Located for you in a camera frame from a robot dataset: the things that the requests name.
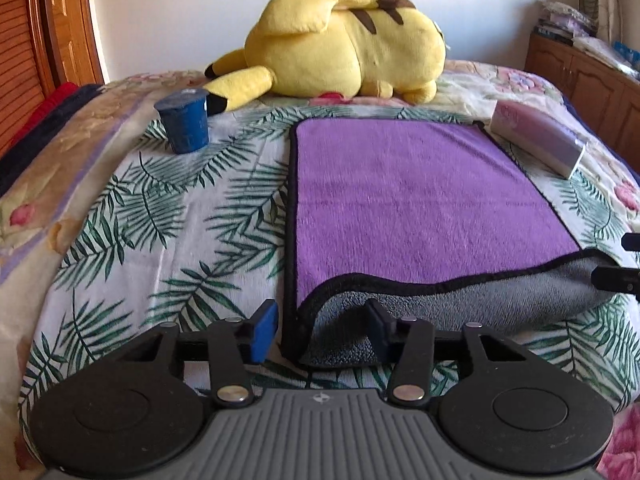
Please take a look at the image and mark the red and dark blanket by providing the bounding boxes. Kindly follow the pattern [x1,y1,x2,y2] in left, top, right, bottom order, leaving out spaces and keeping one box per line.
[0,82,104,195]

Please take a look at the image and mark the floral bed blanket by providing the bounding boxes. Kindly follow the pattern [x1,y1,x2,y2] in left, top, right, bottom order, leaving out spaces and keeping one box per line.
[1,61,639,479]

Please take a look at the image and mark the pink tissue pack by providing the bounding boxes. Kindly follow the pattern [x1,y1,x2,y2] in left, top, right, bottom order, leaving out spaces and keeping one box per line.
[490,101,586,180]

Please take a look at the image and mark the clutter pile on cabinet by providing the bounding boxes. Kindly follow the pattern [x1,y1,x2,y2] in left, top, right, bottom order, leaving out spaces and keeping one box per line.
[534,1,639,80]

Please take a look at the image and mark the wooden wardrobe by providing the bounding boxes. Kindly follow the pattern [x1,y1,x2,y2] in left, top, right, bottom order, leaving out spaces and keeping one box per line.
[0,0,104,153]

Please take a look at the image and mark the blue plastic cup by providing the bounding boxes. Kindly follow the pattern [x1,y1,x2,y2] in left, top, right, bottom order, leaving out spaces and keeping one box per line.
[154,88,208,154]

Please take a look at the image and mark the wooden side cabinet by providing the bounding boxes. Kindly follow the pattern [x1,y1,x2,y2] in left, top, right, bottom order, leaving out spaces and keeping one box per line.
[525,34,640,170]

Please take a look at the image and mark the yellow pikachu plush toy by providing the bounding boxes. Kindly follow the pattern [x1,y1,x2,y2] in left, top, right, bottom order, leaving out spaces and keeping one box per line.
[204,0,446,115]

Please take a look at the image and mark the purple and grey towel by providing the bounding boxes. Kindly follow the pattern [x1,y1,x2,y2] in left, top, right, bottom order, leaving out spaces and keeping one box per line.
[282,118,613,368]

